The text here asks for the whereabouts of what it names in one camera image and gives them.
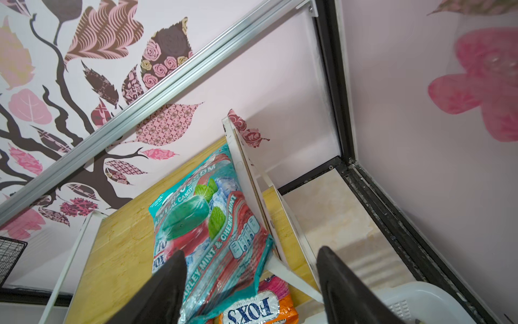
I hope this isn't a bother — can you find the orange Fox's candy bag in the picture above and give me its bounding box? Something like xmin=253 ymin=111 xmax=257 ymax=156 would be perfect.
xmin=213 ymin=275 xmax=299 ymax=324

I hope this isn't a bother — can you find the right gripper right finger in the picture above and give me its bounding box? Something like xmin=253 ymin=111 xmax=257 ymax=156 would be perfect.
xmin=316 ymin=247 xmax=403 ymax=324

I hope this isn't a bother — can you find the teal snack bag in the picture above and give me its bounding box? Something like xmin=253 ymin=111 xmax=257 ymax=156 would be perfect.
xmin=148 ymin=144 xmax=273 ymax=323

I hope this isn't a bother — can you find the aluminium frame rail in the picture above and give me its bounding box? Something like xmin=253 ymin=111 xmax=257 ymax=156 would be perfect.
xmin=1 ymin=0 xmax=317 ymax=224

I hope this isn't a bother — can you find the black wire basket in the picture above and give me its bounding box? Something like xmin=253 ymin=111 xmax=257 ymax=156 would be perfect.
xmin=0 ymin=237 xmax=28 ymax=286

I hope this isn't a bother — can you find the white wooden shelf rack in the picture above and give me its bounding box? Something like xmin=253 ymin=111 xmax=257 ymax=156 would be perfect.
xmin=38 ymin=116 xmax=325 ymax=324

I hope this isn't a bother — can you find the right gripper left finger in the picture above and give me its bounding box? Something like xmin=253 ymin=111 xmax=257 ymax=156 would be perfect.
xmin=108 ymin=251 xmax=187 ymax=324

